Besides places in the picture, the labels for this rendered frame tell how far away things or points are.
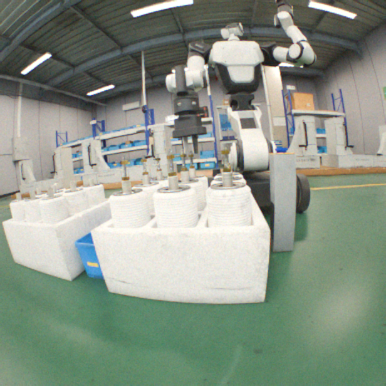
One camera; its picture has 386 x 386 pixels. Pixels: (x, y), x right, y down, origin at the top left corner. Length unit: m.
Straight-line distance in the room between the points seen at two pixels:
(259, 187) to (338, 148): 2.24
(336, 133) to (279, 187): 2.52
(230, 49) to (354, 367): 1.22
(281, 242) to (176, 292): 0.37
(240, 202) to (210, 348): 0.28
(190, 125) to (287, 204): 0.39
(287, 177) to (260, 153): 0.25
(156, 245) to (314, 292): 0.38
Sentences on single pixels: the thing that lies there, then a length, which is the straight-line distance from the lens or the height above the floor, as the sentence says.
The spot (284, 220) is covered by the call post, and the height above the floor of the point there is 0.11.
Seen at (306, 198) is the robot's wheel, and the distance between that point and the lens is 1.01.
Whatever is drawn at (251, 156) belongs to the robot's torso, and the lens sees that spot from 0.81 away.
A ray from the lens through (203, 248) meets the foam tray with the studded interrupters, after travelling 0.38.
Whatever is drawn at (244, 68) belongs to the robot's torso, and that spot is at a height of 0.77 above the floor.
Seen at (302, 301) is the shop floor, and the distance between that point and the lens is 0.48.
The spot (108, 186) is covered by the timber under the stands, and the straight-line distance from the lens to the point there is 2.92.
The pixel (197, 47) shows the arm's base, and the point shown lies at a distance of 1.15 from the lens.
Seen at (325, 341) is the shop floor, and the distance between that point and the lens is 0.41.
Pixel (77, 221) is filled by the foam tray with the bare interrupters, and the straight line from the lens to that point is 0.67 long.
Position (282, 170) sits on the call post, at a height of 0.26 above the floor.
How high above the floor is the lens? 0.32
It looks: 10 degrees down
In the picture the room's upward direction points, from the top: 5 degrees counter-clockwise
